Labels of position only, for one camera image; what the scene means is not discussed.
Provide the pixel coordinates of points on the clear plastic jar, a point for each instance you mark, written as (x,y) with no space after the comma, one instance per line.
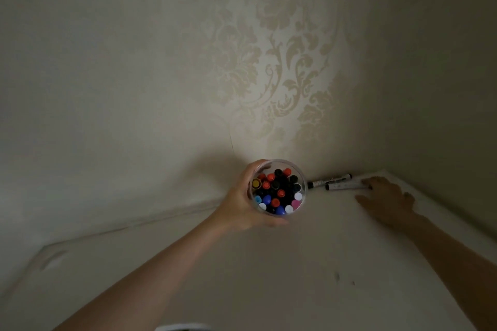
(277,163)

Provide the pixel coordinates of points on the person's right hand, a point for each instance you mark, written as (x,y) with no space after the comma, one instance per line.
(388,202)

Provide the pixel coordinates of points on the person's left forearm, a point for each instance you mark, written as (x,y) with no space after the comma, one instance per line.
(155,284)

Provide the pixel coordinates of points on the bundle of assorted markers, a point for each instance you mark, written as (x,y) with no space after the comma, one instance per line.
(277,193)

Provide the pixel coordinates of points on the person's right forearm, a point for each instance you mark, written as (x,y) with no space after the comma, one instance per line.
(458,265)

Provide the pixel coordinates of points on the white table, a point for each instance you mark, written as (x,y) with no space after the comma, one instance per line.
(291,265)

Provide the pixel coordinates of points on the person's pale shirt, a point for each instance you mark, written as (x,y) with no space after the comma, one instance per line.
(182,327)

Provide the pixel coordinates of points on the black cap white marker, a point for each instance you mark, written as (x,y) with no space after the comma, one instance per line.
(330,180)
(345,185)

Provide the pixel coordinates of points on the person's left hand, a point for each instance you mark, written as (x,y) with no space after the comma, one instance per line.
(237,206)

